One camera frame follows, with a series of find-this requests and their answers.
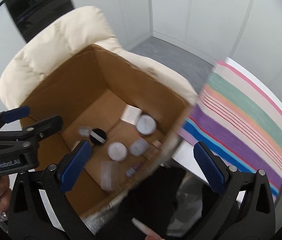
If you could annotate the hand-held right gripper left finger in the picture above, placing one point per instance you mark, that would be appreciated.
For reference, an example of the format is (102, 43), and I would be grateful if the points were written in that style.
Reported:
(74, 165)

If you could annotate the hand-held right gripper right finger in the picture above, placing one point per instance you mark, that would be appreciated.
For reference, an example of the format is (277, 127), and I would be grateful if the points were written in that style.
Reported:
(209, 166)

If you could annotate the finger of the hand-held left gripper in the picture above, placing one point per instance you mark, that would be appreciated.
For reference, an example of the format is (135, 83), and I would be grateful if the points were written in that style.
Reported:
(48, 123)
(15, 113)

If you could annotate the clear plastic box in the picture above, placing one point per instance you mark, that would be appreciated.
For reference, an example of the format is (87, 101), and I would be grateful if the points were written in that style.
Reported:
(107, 175)

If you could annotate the small clear case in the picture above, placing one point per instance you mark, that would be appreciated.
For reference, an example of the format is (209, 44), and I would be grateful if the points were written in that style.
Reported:
(84, 131)

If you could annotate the black powder puff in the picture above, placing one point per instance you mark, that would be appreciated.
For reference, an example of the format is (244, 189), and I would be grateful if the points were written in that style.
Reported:
(97, 137)

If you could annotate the brown cardboard box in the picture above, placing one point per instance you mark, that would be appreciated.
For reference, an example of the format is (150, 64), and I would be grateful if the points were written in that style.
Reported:
(70, 85)

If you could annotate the beige compact case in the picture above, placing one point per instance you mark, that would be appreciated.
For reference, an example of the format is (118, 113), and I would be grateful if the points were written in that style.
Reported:
(117, 151)

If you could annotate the small purple tube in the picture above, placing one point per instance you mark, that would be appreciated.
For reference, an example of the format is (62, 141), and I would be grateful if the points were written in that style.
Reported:
(132, 171)

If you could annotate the small gold-capped bottle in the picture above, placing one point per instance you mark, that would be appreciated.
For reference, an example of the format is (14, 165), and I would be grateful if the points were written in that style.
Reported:
(154, 146)

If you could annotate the beige square cosmetic box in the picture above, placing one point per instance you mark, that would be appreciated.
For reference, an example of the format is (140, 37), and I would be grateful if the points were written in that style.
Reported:
(131, 114)

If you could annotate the person's right hand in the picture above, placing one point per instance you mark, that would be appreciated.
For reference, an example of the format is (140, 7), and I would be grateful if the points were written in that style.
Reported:
(151, 233)

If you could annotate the striped towel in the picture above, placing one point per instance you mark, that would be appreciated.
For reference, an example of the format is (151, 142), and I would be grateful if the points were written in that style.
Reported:
(243, 120)

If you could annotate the light blue fleece garment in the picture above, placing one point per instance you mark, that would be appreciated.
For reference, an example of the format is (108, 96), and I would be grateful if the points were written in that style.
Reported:
(98, 221)

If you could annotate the person's legs in black pants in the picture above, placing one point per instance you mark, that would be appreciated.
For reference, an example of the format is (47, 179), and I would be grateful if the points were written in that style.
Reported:
(146, 200)

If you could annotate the cream padded chair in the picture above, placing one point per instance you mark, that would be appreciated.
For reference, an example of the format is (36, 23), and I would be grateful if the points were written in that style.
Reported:
(55, 42)

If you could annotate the dark glass panel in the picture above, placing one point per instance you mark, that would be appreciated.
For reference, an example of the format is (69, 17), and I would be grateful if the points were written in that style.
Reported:
(38, 5)

